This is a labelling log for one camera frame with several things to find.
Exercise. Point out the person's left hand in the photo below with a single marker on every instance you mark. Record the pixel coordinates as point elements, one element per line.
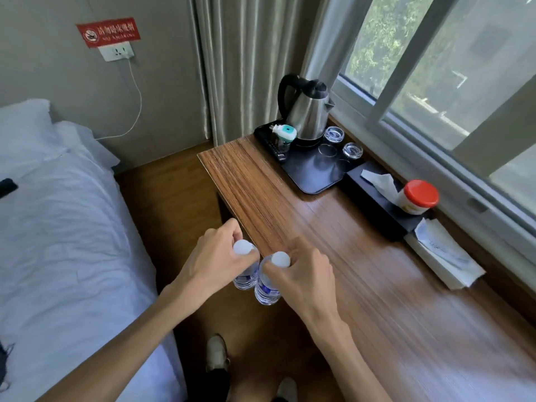
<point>209,263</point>

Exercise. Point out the person's right hand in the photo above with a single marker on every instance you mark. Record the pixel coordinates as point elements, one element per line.
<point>308,284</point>

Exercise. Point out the person's left thumb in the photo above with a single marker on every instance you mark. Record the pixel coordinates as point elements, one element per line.
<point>250,260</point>

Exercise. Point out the person's right thumb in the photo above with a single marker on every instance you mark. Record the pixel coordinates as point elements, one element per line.
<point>273,270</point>

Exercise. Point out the clear water bottle white cap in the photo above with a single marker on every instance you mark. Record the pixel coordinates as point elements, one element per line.
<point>266,290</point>
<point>244,248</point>

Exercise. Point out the person's right forearm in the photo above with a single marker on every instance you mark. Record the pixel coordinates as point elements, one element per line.
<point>347,364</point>

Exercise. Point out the person's left forearm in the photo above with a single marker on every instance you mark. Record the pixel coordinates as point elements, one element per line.
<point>113,351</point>

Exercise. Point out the person's left white shoe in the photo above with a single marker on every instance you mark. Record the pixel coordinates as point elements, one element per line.
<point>217,353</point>

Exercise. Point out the person's white shoe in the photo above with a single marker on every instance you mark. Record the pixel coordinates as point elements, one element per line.
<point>288,391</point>
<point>217,353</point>

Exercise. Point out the black plastic tray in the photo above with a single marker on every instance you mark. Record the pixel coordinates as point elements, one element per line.
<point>312,171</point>

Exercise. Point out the black remote control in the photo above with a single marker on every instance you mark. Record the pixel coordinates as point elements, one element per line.
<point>279,155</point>

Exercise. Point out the person's right white shoe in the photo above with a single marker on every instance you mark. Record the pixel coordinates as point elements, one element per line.
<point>288,391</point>

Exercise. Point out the black tissue box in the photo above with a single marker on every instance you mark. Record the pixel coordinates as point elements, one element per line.
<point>377,205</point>

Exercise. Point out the person's left black trouser leg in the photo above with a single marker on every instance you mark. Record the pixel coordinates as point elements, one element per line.
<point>215,387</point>

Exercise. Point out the white teal plug-in repellent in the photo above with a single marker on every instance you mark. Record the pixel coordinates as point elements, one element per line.
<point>285,132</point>

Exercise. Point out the black kettle base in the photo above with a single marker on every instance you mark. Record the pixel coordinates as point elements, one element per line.
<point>313,142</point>

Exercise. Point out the white tissue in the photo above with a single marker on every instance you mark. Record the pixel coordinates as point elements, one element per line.
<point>383,184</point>

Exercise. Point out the clear drinking glass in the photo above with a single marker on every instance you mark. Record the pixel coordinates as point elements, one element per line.
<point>352,151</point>
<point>333,134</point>

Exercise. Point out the white jar red lid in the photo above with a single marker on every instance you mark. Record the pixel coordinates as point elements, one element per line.
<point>418,194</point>

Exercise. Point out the stack of white papers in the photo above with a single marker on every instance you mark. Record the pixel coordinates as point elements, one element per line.
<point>444,255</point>

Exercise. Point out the bed with white duvet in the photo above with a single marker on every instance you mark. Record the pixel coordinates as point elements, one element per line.
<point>71,255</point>

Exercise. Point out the beige curtain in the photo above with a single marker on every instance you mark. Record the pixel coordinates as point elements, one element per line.
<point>247,62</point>

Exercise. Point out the white pillow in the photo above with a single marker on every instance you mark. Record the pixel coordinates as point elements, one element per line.
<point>81,142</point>
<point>23,133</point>

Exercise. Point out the grey sheer curtain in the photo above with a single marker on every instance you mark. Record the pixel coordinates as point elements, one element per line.
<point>335,37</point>

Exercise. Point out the black phone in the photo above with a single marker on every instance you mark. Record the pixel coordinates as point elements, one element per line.
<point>7,188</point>

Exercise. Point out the dark cloth item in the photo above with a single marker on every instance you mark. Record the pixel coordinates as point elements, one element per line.
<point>3,364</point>

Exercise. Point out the grey sliding window frame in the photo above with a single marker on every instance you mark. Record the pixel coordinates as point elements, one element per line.
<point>418,112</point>

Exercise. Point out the white wall socket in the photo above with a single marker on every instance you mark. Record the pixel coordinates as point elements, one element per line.
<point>115,52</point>

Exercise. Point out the red no-smoking wall sign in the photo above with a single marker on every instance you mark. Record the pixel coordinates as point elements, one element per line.
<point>109,32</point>

